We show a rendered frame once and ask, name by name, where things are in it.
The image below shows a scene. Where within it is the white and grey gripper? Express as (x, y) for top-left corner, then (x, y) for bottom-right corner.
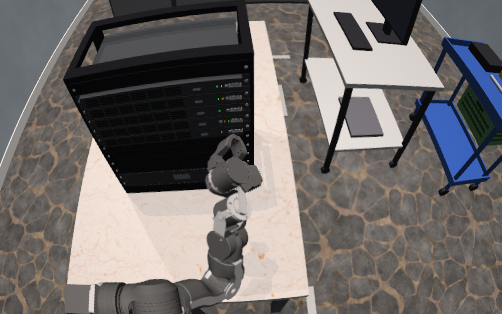
(205, 134), (263, 215)

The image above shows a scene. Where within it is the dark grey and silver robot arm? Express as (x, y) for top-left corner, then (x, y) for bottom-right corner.
(89, 193), (252, 314)

